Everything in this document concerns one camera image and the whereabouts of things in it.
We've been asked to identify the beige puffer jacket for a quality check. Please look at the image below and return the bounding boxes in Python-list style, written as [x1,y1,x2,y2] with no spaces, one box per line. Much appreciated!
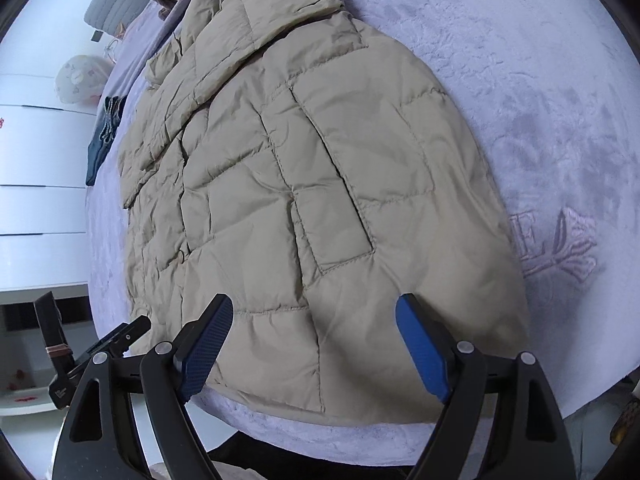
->
[118,0,528,426]

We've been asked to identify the white wardrobe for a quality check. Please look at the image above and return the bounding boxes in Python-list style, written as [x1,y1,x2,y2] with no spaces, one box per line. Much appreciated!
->
[0,71,99,294]

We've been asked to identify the folded blue jeans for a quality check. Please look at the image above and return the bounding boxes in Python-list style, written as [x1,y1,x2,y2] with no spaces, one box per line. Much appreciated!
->
[86,96,127,186]

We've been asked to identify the white patterned plush bag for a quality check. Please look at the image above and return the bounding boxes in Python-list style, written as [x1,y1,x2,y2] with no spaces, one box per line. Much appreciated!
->
[54,55,114,105]

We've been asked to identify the purple bed blanket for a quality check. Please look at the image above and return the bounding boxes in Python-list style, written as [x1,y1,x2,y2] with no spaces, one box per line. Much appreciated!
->
[87,0,639,466]

